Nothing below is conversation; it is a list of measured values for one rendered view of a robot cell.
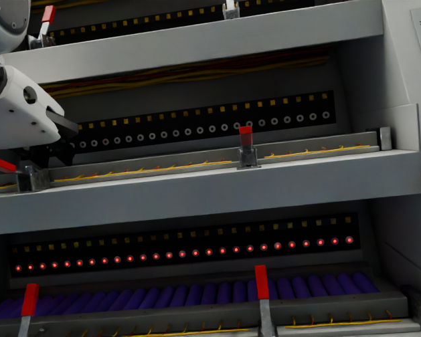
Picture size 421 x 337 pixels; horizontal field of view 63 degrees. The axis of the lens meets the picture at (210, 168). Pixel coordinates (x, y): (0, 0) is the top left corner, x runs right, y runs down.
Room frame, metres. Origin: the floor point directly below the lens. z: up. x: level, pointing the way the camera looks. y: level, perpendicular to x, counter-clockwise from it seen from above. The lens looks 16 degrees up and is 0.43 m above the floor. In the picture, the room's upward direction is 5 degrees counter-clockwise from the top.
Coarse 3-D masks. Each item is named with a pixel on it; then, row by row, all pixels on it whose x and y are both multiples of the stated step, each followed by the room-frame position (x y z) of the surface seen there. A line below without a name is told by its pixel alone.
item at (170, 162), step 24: (264, 144) 0.41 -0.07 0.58; (288, 144) 0.40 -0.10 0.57; (312, 144) 0.40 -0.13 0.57; (336, 144) 0.40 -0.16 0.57; (360, 144) 0.39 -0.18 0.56; (72, 168) 0.43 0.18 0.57; (96, 168) 0.43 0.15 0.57; (120, 168) 0.43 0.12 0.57; (144, 168) 0.42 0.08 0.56; (168, 168) 0.41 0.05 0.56
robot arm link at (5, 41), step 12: (0, 0) 0.20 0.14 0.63; (12, 0) 0.21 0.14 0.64; (24, 0) 0.22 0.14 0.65; (0, 12) 0.20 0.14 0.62; (12, 12) 0.21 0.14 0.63; (24, 12) 0.23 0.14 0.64; (0, 24) 0.21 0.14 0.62; (12, 24) 0.22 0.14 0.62; (24, 24) 0.23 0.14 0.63; (0, 36) 0.21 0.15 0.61; (12, 36) 0.22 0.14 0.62; (24, 36) 0.24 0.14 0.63; (0, 48) 0.22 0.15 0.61; (12, 48) 0.23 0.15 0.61
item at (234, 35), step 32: (256, 0) 0.51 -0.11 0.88; (288, 0) 0.51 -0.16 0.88; (352, 0) 0.39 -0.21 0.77; (64, 32) 0.55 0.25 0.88; (96, 32) 0.55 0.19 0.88; (128, 32) 0.54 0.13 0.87; (160, 32) 0.38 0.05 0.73; (192, 32) 0.37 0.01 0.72; (224, 32) 0.37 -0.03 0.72; (256, 32) 0.37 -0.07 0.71; (288, 32) 0.37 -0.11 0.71; (320, 32) 0.37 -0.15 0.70; (352, 32) 0.36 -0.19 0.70; (32, 64) 0.40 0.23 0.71; (64, 64) 0.40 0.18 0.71; (96, 64) 0.40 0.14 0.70; (128, 64) 0.39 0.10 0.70; (160, 64) 0.39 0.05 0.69; (192, 64) 0.49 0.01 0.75; (224, 64) 0.48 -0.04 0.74; (288, 64) 0.49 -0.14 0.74; (64, 96) 0.56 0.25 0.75
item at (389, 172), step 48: (192, 144) 0.54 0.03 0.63; (384, 144) 0.39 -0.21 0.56; (48, 192) 0.39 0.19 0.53; (96, 192) 0.39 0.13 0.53; (144, 192) 0.38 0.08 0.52; (192, 192) 0.38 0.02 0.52; (240, 192) 0.37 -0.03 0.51; (288, 192) 0.37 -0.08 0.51; (336, 192) 0.37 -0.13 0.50; (384, 192) 0.36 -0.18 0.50
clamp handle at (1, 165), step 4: (0, 160) 0.35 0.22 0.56; (0, 164) 0.35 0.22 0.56; (4, 164) 0.35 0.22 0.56; (8, 164) 0.36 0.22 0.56; (12, 164) 0.36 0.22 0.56; (0, 168) 0.35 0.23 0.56; (4, 168) 0.36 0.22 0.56; (8, 168) 0.36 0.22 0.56; (12, 168) 0.36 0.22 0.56; (16, 168) 0.37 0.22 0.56; (28, 168) 0.40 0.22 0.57; (32, 168) 0.40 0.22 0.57; (4, 172) 0.37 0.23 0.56; (8, 172) 0.37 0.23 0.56; (12, 172) 0.37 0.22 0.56; (16, 172) 0.38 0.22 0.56; (20, 172) 0.38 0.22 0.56; (24, 172) 0.39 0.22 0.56; (28, 172) 0.40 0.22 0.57; (32, 172) 0.40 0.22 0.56; (24, 176) 0.40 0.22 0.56; (28, 176) 0.40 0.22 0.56
